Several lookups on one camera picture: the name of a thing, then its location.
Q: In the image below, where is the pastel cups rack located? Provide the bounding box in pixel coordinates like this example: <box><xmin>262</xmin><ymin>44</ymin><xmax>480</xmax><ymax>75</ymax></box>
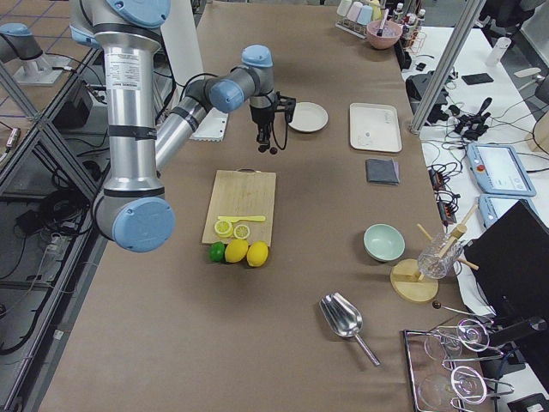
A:
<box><xmin>335</xmin><ymin>0</ymin><xmax>384</xmax><ymax>39</ymax></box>

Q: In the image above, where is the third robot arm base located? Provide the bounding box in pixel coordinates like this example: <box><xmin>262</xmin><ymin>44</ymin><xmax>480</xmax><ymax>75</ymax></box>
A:
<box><xmin>1</xmin><ymin>22</ymin><xmax>61</xmax><ymax>87</ymax></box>

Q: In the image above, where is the yellow plastic knife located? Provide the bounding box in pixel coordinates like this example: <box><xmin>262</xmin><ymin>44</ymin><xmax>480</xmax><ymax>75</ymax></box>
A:
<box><xmin>217</xmin><ymin>215</ymin><xmax>267</xmax><ymax>223</ymax></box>

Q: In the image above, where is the silver metal scoop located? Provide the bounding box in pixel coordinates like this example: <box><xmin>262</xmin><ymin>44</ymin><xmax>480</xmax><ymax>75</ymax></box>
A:
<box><xmin>319</xmin><ymin>292</ymin><xmax>381</xmax><ymax>367</ymax></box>

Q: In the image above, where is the grey folded cloth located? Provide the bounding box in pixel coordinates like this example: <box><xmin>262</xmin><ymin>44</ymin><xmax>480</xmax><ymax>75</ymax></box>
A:
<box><xmin>365</xmin><ymin>158</ymin><xmax>400</xmax><ymax>185</ymax></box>

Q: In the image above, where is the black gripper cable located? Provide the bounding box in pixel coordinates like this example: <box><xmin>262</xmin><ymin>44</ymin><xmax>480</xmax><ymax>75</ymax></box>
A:
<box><xmin>269</xmin><ymin>91</ymin><xmax>297</xmax><ymax>151</ymax></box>

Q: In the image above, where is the whole yellow lemon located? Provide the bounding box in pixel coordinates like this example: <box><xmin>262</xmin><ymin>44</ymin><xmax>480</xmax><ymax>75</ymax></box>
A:
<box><xmin>246</xmin><ymin>241</ymin><xmax>269</xmax><ymax>268</ymax></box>
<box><xmin>225</xmin><ymin>239</ymin><xmax>249</xmax><ymax>264</ymax></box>

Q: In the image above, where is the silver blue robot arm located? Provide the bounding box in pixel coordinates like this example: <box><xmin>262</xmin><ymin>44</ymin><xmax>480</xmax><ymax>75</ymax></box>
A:
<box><xmin>70</xmin><ymin>1</ymin><xmax>275</xmax><ymax>252</ymax></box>
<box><xmin>155</xmin><ymin>45</ymin><xmax>279</xmax><ymax>170</ymax></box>

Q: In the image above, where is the upside down wine glass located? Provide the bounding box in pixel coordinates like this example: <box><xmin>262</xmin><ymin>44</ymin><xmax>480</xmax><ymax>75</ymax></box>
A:
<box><xmin>418</xmin><ymin>366</ymin><xmax>488</xmax><ymax>411</ymax></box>
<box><xmin>424</xmin><ymin>318</ymin><xmax>490</xmax><ymax>361</ymax></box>

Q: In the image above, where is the clear glass cup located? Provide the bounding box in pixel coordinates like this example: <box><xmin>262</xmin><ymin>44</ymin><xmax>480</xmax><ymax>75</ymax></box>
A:
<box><xmin>418</xmin><ymin>233</ymin><xmax>463</xmax><ymax>279</ymax></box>

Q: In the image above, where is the wooden cutting board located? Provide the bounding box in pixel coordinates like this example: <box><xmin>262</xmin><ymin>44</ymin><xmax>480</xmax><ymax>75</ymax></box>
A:
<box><xmin>202</xmin><ymin>170</ymin><xmax>276</xmax><ymax>246</ymax></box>

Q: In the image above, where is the pink mixing bowl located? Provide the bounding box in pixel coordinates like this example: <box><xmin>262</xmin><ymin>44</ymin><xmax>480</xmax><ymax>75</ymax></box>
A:
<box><xmin>366</xmin><ymin>20</ymin><xmax>402</xmax><ymax>50</ymax></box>

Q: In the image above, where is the mint green bowl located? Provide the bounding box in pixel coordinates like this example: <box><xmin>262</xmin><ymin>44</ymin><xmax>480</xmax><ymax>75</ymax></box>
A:
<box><xmin>363</xmin><ymin>223</ymin><xmax>405</xmax><ymax>263</ymax></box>

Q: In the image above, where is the lemon half slice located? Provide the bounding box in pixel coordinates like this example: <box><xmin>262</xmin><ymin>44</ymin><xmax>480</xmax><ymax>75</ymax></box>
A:
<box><xmin>232</xmin><ymin>224</ymin><xmax>250</xmax><ymax>239</ymax></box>
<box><xmin>214</xmin><ymin>220</ymin><xmax>233</xmax><ymax>239</ymax></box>

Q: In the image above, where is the black smartphone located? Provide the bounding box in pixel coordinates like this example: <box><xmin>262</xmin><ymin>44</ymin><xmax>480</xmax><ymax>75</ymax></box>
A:
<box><xmin>462</xmin><ymin>73</ymin><xmax>494</xmax><ymax>86</ymax></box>

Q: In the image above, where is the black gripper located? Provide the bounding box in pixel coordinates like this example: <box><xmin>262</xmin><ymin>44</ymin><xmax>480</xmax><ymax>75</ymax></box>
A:
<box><xmin>250</xmin><ymin>95</ymin><xmax>275</xmax><ymax>143</ymax></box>

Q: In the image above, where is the bottle rack with bottles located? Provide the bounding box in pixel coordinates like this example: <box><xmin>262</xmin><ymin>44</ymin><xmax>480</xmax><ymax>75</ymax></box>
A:
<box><xmin>391</xmin><ymin>2</ymin><xmax>426</xmax><ymax>55</ymax></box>

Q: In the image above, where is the black monitor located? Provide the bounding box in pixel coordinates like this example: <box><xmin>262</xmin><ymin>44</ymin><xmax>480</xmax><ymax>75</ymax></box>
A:
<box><xmin>465</xmin><ymin>200</ymin><xmax>548</xmax><ymax>320</ymax></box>

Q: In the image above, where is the green lime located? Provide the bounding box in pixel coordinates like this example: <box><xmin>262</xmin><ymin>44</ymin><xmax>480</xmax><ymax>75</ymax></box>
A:
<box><xmin>208</xmin><ymin>241</ymin><xmax>226</xmax><ymax>263</ymax></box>

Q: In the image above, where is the white round plate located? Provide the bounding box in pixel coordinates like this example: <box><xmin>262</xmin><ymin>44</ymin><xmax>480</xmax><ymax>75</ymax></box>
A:
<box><xmin>289</xmin><ymin>102</ymin><xmax>329</xmax><ymax>133</ymax></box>

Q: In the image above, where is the blue teach pendant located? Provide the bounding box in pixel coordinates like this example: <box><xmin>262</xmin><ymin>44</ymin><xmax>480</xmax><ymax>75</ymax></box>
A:
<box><xmin>466</xmin><ymin>142</ymin><xmax>537</xmax><ymax>197</ymax></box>
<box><xmin>478</xmin><ymin>193</ymin><xmax>537</xmax><ymax>228</ymax></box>

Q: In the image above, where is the wooden cup stand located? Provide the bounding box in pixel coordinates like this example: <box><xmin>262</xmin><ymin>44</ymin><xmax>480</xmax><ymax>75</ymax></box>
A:
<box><xmin>390</xmin><ymin>203</ymin><xmax>479</xmax><ymax>303</ymax></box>

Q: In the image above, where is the aluminium frame post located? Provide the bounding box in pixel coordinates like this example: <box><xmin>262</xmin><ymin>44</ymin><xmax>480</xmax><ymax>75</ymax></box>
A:
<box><xmin>410</xmin><ymin>0</ymin><xmax>486</xmax><ymax>135</ymax></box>

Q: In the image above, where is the white rectangular tray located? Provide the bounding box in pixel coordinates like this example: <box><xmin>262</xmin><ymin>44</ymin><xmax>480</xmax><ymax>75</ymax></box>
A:
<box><xmin>349</xmin><ymin>103</ymin><xmax>402</xmax><ymax>153</ymax></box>

